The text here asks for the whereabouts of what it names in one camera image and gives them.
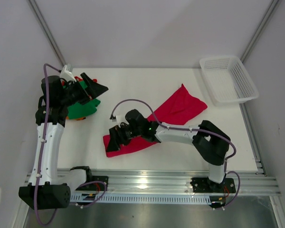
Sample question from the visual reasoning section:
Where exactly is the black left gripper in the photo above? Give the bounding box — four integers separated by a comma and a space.
59, 73, 108, 107

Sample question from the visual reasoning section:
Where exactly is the crimson t shirt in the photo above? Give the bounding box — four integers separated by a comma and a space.
106, 85, 208, 158

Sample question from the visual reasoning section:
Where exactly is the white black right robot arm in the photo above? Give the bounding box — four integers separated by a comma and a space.
105, 109, 231, 192

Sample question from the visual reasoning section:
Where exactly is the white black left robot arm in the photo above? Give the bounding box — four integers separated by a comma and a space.
19, 73, 108, 210

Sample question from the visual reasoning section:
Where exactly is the red folded t shirt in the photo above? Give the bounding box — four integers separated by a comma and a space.
75, 76, 97, 83

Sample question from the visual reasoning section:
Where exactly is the green folded t shirt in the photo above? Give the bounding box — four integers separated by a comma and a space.
66, 82, 102, 121

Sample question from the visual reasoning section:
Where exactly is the white plastic basket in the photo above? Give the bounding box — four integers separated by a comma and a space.
199, 56, 259, 106

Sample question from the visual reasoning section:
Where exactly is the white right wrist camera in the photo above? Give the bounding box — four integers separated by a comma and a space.
110, 115, 126, 124

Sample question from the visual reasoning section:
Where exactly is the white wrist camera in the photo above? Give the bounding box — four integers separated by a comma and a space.
59, 64, 76, 82
110, 115, 126, 124

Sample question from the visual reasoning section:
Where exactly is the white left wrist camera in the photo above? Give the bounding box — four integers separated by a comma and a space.
59, 64, 76, 82

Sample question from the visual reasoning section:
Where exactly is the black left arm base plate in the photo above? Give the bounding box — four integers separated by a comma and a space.
76, 176, 109, 191

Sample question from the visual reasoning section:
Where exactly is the white slotted cable duct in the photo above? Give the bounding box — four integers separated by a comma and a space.
70, 193, 211, 205

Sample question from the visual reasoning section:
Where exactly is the left aluminium corner post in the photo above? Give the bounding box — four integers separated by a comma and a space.
27, 0, 67, 67

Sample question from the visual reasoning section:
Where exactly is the aluminium corner post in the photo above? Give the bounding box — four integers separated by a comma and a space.
27, 0, 67, 67
240, 0, 282, 64

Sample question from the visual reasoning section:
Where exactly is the aluminium front rail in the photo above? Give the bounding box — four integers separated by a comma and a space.
22, 169, 281, 196

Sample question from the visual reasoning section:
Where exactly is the right aluminium corner post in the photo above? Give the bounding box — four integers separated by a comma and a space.
240, 0, 282, 64

